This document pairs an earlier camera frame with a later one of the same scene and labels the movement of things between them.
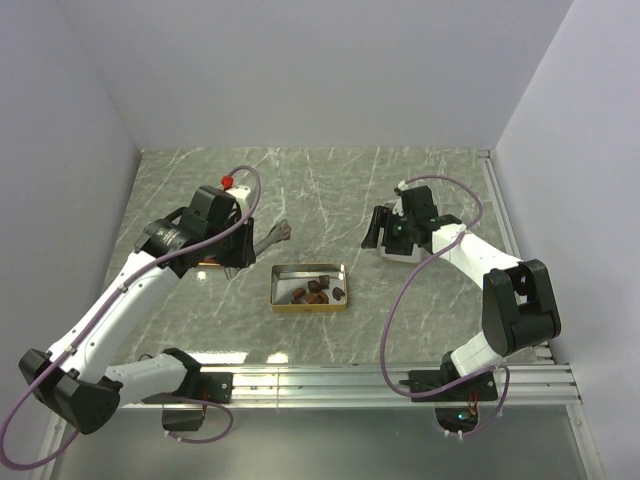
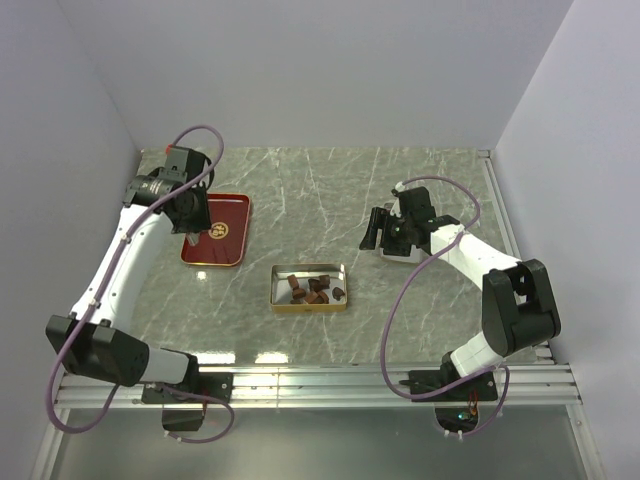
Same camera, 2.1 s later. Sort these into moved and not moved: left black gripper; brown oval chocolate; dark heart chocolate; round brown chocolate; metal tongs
Moved: metal tongs; left black gripper
Not moved: dark heart chocolate; brown oval chocolate; round brown chocolate
